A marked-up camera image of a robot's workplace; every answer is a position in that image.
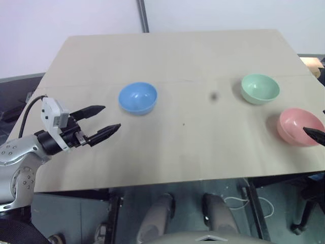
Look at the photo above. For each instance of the dark rounded robot leg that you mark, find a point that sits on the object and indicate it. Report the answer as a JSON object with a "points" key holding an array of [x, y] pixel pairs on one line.
{"points": [[219, 216], [156, 218]]}

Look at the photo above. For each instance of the green bowl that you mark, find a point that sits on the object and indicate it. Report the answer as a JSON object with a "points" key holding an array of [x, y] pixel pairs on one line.
{"points": [[260, 89]]}

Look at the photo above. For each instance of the grey robot torso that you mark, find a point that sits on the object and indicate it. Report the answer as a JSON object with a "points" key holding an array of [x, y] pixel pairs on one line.
{"points": [[203, 238]]}

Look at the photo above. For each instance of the dark rounded right robot leg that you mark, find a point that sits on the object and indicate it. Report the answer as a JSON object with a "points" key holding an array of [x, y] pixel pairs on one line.
{"points": [[219, 216]]}

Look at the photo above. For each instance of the black office chair base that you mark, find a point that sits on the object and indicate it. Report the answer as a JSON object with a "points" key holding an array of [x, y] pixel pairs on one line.
{"points": [[308, 203]]}

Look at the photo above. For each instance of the grey metal pole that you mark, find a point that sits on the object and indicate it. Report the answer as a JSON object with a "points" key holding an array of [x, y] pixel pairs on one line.
{"points": [[143, 15]]}

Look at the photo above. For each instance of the dark rounded left robot leg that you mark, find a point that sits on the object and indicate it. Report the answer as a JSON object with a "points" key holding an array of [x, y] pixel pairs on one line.
{"points": [[156, 218]]}

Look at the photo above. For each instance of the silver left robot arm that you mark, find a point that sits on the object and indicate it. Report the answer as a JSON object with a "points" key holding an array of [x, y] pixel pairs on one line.
{"points": [[14, 153]]}

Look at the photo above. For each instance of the blue bowl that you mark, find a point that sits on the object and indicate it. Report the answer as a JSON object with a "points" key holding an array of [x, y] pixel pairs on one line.
{"points": [[137, 98]]}

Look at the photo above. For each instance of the red bowl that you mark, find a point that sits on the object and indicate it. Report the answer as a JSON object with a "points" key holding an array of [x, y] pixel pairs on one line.
{"points": [[292, 124]]}

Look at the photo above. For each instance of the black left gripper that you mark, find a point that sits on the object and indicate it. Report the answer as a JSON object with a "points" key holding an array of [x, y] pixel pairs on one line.
{"points": [[72, 133]]}

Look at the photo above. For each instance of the black table leg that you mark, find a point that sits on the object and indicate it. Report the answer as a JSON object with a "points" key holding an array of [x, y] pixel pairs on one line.
{"points": [[255, 211], [114, 218]]}

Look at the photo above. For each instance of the brown cardboard box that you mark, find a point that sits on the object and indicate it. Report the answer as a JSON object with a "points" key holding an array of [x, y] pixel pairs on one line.
{"points": [[312, 64]]}

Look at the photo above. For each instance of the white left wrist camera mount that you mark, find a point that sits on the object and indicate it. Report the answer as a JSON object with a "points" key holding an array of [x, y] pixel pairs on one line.
{"points": [[50, 111]]}

